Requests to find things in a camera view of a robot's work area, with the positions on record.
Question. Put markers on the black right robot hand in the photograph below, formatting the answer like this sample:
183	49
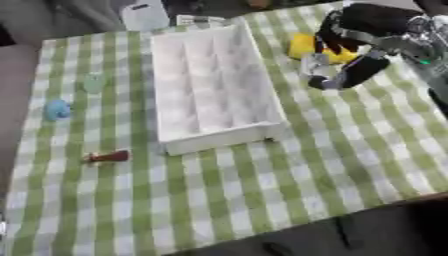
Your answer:
373	20

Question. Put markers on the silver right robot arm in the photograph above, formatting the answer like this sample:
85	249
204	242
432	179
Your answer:
426	50

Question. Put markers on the white open box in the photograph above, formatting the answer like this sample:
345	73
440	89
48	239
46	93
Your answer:
213	86

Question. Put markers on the yellow soft toy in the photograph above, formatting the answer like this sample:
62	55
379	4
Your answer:
303	46

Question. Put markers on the white chair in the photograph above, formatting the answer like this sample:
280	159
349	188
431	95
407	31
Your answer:
144	14

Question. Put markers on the pale green toy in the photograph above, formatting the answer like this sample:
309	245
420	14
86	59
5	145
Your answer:
94	82

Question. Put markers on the dark red toy bottle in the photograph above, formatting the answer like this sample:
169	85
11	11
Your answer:
107	156

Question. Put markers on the blue round toy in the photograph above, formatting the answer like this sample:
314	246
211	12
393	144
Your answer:
57	110

